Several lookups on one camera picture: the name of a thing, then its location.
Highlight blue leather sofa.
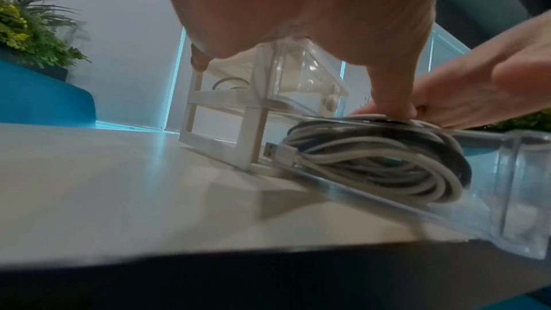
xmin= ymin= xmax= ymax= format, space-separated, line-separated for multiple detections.
xmin=0 ymin=59 xmax=96 ymax=130

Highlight cyan light strip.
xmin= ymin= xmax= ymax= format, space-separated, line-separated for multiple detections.
xmin=94 ymin=120 xmax=181 ymax=134

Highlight cyan vertical wall light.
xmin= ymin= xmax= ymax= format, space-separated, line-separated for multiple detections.
xmin=164 ymin=25 xmax=187 ymax=133

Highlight person's right hand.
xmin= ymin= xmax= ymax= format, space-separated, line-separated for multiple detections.
xmin=348 ymin=9 xmax=551 ymax=131

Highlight white box with drawers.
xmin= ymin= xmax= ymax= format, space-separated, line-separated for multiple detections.
xmin=177 ymin=37 xmax=551 ymax=260

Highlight black cables bundle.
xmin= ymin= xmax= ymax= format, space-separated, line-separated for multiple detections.
xmin=285 ymin=118 xmax=475 ymax=189

